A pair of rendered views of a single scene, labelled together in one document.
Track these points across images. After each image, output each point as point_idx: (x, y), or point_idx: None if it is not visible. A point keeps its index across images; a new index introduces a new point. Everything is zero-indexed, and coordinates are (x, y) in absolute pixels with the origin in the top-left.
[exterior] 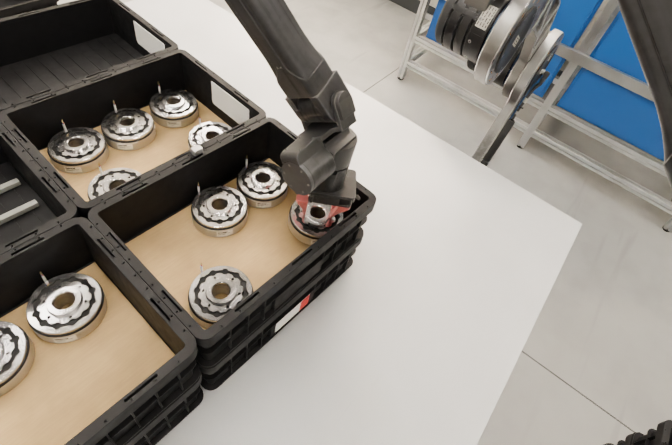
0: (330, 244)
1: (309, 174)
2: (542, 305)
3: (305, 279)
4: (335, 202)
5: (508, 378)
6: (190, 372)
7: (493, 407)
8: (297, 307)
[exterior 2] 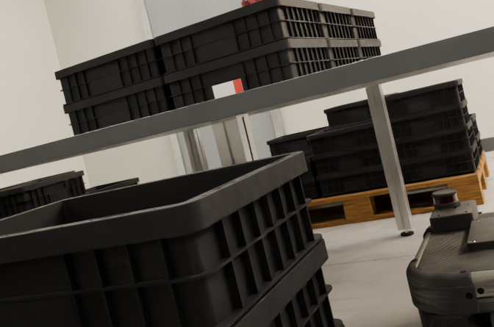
0: (231, 17)
1: None
2: (339, 66)
3: (223, 48)
4: None
5: (234, 94)
6: (155, 70)
7: (202, 102)
8: (231, 85)
